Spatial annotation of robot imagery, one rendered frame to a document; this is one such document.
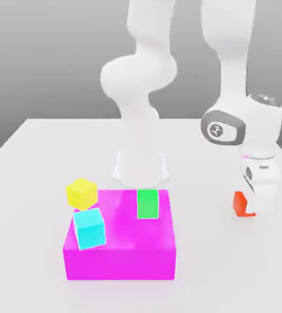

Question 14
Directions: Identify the small yellow cube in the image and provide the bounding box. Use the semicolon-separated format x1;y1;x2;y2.
65;177;99;212

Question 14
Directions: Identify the small green cube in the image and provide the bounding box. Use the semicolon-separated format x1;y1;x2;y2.
136;188;160;220

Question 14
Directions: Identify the small red cube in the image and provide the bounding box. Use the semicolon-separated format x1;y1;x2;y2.
232;191;257;218

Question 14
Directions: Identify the small cyan cube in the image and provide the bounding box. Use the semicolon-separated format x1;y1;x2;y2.
72;207;107;251

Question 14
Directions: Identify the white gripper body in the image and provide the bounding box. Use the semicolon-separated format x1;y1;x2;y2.
243;179;279;216

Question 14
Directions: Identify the large magenta box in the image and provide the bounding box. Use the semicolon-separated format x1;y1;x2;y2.
62;188;177;282

